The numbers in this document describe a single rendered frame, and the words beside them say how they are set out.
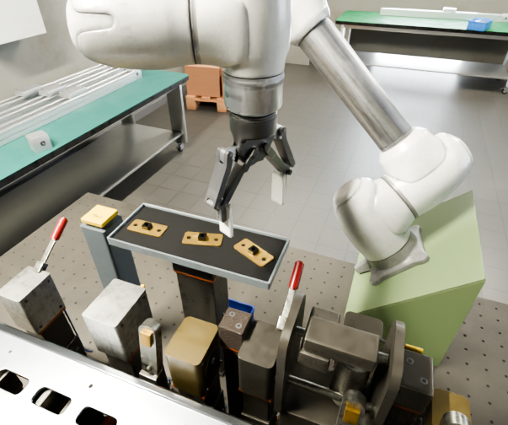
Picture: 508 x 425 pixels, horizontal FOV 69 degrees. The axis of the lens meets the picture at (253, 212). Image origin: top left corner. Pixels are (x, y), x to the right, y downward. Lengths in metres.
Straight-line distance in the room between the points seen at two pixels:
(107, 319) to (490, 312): 1.17
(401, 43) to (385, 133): 5.64
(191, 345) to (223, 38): 0.52
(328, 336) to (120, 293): 0.42
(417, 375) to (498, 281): 2.06
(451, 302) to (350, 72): 0.63
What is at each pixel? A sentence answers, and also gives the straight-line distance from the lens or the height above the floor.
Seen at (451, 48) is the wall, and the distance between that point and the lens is 6.70.
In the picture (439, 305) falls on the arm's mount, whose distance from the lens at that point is 1.06.
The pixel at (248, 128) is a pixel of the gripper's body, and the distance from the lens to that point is 0.57.
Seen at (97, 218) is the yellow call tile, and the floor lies 1.16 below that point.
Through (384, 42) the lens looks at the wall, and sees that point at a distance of 6.69.
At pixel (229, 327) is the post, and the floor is 1.10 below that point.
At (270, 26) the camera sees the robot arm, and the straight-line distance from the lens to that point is 0.51.
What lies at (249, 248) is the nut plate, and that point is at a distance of 0.75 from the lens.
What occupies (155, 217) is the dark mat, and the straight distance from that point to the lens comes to 0.88.
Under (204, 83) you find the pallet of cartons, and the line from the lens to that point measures 4.50.
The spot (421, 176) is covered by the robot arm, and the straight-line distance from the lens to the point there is 1.07.
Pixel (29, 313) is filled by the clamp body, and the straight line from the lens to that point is 0.98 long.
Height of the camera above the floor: 1.68
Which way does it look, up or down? 37 degrees down
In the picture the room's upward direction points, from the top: straight up
